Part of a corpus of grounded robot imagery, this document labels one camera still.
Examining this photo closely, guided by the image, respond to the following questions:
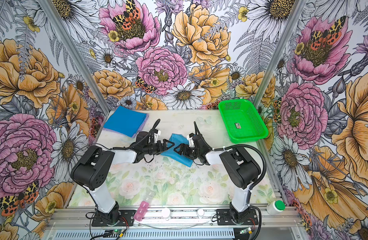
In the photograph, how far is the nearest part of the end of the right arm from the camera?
29.1 inches

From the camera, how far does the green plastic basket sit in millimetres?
1040

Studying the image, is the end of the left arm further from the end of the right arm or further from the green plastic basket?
the green plastic basket

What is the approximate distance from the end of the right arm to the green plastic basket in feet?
0.91
